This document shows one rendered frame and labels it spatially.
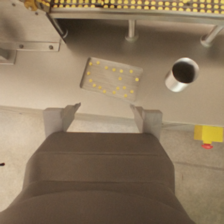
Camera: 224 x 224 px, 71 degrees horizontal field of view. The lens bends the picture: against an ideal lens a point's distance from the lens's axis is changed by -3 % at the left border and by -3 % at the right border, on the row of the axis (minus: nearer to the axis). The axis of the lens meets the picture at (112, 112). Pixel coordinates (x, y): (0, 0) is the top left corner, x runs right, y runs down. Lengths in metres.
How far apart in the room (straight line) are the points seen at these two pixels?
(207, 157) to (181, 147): 0.22
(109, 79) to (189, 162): 1.06
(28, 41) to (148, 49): 0.46
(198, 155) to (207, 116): 0.88
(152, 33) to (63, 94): 0.39
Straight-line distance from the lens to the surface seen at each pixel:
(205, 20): 0.55
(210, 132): 0.65
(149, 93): 0.57
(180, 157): 1.43
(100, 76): 0.59
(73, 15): 0.55
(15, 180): 1.72
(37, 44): 0.73
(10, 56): 0.76
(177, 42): 0.66
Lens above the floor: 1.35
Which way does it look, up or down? 81 degrees down
